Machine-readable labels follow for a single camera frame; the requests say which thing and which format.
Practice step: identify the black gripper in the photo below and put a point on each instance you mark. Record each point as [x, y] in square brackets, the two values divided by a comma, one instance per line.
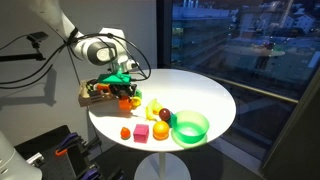
[120, 88]

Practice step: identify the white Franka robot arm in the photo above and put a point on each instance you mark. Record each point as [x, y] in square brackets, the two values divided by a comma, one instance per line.
[100, 51]

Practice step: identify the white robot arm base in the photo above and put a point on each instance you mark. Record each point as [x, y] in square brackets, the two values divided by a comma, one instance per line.
[13, 160]

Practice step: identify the green foam block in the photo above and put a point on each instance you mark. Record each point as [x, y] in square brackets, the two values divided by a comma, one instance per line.
[138, 94]

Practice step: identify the dark grey block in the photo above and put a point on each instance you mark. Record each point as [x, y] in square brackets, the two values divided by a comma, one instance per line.
[94, 94]

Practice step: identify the black white zebra block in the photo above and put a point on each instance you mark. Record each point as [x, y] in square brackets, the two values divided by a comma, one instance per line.
[90, 85]

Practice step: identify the wooden box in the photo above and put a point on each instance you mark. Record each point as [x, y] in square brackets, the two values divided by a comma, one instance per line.
[88, 100]

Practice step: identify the pink block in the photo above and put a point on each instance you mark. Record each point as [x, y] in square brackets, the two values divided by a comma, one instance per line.
[141, 133]

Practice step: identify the teal block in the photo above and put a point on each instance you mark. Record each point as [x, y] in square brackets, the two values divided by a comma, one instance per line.
[171, 119]

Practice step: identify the yellow toy banana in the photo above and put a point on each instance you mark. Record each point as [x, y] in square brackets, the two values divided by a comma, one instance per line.
[149, 111]

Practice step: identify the yellow toy fruit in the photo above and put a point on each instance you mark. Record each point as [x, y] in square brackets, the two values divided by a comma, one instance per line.
[157, 108]

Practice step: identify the small red-orange toy fruit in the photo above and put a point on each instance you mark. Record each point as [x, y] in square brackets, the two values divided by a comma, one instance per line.
[125, 133]

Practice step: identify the dark red toy plum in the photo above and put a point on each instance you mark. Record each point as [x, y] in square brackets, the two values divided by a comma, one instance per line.
[164, 114]

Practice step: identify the toy orange fruit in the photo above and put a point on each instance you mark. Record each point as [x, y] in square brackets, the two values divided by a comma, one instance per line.
[161, 130]

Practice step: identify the purple clamp orange tip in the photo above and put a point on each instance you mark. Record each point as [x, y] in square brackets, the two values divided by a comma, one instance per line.
[68, 140]

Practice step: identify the green plastic bowl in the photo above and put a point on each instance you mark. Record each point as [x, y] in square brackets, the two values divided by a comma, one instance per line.
[190, 131]

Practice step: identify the purple spring clamp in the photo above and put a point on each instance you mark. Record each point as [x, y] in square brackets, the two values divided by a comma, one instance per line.
[89, 174]

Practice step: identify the black mounting platform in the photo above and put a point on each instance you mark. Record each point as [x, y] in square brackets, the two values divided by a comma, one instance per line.
[56, 166]

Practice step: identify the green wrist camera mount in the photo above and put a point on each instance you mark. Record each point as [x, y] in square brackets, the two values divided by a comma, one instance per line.
[115, 78]

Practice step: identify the dark window frame post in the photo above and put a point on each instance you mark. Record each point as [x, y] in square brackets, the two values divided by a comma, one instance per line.
[164, 33]

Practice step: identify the white table pedestal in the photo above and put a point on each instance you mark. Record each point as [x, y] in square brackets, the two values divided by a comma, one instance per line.
[161, 166]

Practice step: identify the black camera on stand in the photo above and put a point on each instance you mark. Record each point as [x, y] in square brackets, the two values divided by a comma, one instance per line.
[37, 36]

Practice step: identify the silver metal bracket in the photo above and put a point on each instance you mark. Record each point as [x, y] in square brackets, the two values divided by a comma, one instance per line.
[35, 159]

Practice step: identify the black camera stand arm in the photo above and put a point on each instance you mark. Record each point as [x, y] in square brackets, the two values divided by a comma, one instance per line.
[20, 57]

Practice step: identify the metal window rail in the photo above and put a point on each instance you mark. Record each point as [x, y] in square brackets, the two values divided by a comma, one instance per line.
[260, 90]

